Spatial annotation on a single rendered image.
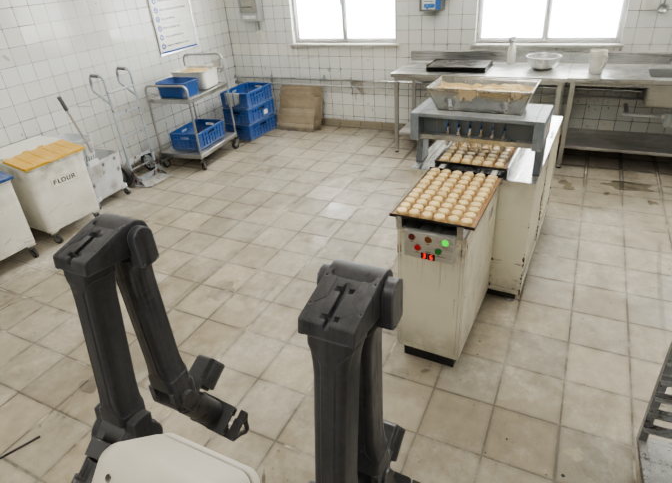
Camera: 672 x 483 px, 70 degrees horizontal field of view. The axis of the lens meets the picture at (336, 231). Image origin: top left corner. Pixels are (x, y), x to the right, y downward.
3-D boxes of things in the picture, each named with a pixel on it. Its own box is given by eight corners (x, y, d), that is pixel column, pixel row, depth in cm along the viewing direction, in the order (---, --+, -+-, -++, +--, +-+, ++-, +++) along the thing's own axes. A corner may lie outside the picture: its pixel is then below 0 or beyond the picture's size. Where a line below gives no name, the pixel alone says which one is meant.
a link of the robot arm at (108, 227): (34, 235, 73) (79, 246, 69) (109, 207, 84) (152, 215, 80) (95, 455, 90) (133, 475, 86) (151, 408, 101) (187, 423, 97)
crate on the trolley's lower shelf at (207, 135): (199, 134, 599) (195, 118, 589) (226, 135, 587) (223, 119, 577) (172, 150, 553) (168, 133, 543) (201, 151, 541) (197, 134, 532)
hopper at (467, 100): (440, 99, 294) (441, 75, 287) (537, 105, 270) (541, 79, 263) (425, 112, 273) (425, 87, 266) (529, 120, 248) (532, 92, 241)
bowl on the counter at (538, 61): (522, 72, 470) (524, 58, 463) (526, 65, 495) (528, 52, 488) (558, 72, 456) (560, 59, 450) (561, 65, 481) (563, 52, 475)
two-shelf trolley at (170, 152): (202, 144, 623) (182, 52, 568) (242, 146, 605) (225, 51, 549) (162, 169, 555) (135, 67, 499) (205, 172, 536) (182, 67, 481)
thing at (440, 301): (436, 286, 325) (441, 162, 281) (487, 298, 310) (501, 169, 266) (397, 354, 273) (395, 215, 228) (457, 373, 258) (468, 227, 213)
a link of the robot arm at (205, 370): (148, 392, 99) (180, 405, 95) (176, 340, 104) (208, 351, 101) (179, 407, 109) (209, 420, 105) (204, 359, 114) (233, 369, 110)
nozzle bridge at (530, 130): (427, 149, 316) (428, 97, 300) (545, 162, 284) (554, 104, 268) (409, 167, 292) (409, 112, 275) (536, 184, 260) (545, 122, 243)
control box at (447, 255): (406, 251, 236) (406, 226, 229) (454, 261, 226) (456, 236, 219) (403, 255, 234) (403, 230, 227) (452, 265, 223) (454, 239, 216)
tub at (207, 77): (189, 83, 576) (186, 65, 566) (222, 83, 563) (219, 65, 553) (172, 90, 546) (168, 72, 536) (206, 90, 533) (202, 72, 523)
